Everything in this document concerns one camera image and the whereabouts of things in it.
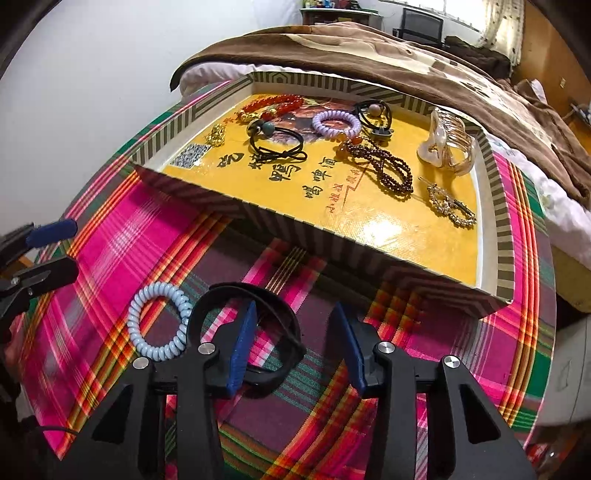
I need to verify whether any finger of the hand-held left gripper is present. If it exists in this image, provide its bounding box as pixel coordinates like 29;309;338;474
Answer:
0;256;80;302
0;218;79;266

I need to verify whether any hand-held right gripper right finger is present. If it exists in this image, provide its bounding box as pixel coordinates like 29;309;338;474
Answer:
330;302;539;480

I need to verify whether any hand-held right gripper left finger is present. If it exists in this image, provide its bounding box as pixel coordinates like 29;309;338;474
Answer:
48;300;259;480

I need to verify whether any black headband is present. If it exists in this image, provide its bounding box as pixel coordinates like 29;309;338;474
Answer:
187;282;309;386

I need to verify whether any yellow tray with striped rim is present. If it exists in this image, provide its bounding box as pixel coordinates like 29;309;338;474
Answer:
129;69;513;319

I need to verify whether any clear hair claw clip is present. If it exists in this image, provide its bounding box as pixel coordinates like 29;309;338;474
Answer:
417;107;478;174

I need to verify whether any pink plaid cloth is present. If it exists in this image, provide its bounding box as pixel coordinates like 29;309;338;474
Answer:
18;78;557;480

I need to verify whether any rhinestone hair pin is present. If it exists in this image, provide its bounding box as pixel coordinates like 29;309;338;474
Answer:
418;175;478;228

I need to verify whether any red cloth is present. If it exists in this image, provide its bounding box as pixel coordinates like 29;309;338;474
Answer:
526;429;568;462

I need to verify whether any grey cabinet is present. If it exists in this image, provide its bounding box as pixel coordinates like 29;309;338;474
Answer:
540;295;591;425

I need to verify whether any wooden bed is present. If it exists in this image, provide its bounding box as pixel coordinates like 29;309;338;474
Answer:
170;21;591;315

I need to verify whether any brown plush blanket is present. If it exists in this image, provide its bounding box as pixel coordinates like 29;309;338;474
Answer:
170;21;591;208

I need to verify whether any white pillow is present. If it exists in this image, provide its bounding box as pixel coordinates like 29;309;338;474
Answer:
515;78;548;104

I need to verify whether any dark brown cloth pile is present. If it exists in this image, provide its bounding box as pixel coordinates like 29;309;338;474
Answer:
443;39;513;77

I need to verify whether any white desk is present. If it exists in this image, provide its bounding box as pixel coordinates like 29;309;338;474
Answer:
300;7;384;31

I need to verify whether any black office chair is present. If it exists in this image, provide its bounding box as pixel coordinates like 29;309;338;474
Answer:
393;7;446;44

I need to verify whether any wooden wardrobe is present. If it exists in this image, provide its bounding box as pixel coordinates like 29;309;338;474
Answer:
510;4;587;121

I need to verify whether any patterned curtain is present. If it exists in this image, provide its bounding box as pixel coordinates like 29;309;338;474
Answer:
478;0;527;49

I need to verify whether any light blue spiral hair tie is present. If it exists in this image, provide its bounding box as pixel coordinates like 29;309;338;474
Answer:
128;282;194;362

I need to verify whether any dark brown bead bracelet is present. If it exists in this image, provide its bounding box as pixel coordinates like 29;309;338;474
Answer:
342;138;413;193

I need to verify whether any black hair tie grey bead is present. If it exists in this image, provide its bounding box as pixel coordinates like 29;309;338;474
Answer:
246;119;309;163

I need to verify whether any purple spiral hair tie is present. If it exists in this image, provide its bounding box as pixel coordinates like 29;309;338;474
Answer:
311;110;362;141

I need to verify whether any black hair tie pink bead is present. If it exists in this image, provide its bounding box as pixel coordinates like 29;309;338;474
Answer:
353;99;395;139

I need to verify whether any red bead bracelet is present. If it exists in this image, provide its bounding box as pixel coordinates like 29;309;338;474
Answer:
238;93;305;123

